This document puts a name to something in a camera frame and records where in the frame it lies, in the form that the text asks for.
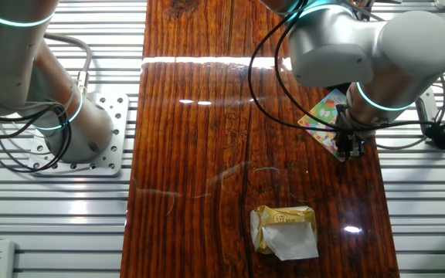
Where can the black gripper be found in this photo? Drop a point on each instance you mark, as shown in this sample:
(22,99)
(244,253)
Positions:
(354,133)

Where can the gold wrapped snack packet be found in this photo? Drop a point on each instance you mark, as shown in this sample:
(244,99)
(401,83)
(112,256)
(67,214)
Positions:
(284,235)

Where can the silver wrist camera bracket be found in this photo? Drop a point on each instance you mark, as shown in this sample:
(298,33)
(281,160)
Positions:
(425,106)

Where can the black wrist camera plug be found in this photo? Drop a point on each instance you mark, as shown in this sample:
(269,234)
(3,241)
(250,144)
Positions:
(440,137)

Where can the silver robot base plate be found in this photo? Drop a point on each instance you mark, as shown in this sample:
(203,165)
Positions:
(118,116)

